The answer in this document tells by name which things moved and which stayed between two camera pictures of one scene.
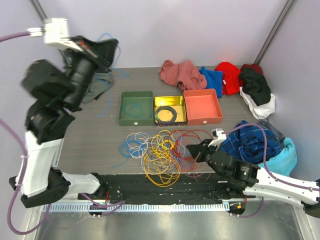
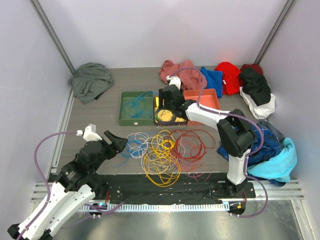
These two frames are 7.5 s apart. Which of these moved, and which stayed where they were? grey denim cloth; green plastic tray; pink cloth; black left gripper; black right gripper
Moved: black left gripper; black right gripper
Stayed: pink cloth; green plastic tray; grey denim cloth
